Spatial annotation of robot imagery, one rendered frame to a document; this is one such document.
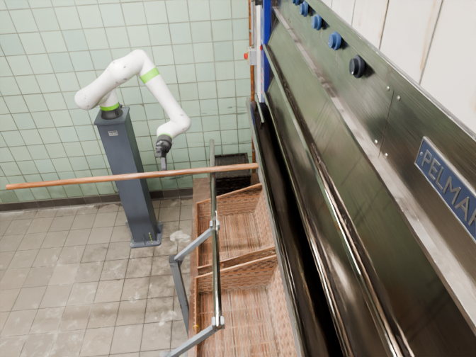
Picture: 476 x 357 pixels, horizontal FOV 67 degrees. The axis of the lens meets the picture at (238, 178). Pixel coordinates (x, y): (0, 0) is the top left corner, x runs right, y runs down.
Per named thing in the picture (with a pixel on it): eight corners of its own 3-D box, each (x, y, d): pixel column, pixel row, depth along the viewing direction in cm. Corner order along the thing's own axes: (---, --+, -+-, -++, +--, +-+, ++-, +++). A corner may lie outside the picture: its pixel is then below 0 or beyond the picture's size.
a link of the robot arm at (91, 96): (66, 98, 221) (110, 59, 186) (86, 88, 232) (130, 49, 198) (81, 116, 225) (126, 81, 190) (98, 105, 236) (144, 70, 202)
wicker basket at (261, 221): (265, 210, 254) (266, 180, 237) (282, 277, 210) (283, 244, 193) (197, 218, 252) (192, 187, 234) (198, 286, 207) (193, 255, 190)
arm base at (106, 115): (106, 103, 260) (103, 95, 257) (127, 101, 261) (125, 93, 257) (98, 120, 240) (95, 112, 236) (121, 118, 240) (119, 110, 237)
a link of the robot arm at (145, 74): (119, 59, 206) (131, 49, 198) (134, 52, 214) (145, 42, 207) (139, 87, 211) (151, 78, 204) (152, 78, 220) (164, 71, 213)
